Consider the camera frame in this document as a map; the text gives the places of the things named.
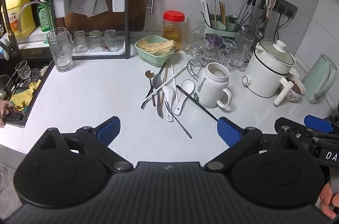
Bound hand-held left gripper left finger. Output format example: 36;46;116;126
34;116;134;174

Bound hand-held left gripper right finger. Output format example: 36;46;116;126
204;117;305;174

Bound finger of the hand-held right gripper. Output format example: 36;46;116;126
274;117;318;141
303;115;335;134

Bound white ceramic mug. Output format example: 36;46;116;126
194;62;233;109

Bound white ceramic spoon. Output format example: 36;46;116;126
162;85;177;122
173;79;195;116

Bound copper spoon black handle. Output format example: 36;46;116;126
145;70;157;107

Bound steel spoon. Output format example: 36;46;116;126
152;74;165;119

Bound wooden chopstick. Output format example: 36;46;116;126
159;61;169;109

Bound row of hanging utensils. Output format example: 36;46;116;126
237;0;278;40

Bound person's right hand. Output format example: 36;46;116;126
318;183;339;220

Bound bowl of brown food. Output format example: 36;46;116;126
285;74;307;103

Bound pale green electric kettle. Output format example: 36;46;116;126
300;54;338;105

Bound white electric cooking pot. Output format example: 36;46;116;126
242;39;296;106

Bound white rack drip tray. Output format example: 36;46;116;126
71;45;128;57

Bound green plastic basket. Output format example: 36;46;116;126
135;35;177;67

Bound inverted stemmed glass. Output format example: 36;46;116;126
189;35;239;68

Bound black kitchen sink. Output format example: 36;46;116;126
0;53;55;128

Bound tall textured glass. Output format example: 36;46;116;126
232;31;255;68

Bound yellow cleaning cloth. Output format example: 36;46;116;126
10;80;41;111

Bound small clear glass tumbler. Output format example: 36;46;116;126
89;30;104;53
74;31;88;53
104;29;119;52

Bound large textured glass mug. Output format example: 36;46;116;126
47;27;74;73

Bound purple plastic lid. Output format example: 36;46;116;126
205;33;222;46

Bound enoki mushroom bundle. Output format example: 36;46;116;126
138;39;177;56

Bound green utensil holder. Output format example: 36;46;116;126
203;14;238;39

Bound black metal dish rack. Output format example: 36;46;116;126
48;0;131;60

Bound patterned glass mug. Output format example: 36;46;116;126
183;16;206;53

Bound red lid plastic jar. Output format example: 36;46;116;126
162;10;186;52

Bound bunch of assorted chopsticks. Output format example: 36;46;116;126
200;0;227;28

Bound green dish soap bottle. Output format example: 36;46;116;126
37;0;55;33

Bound steel kitchen faucet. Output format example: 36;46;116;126
0;0;53;57

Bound yellow detergent bottle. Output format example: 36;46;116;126
1;0;36;40

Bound wire glass rack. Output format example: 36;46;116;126
186;39;240;81

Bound black power cable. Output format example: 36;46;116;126
273;11;292;42

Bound black wall socket strip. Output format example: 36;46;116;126
273;0;299;19

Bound white handled scissors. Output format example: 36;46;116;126
265;0;278;14

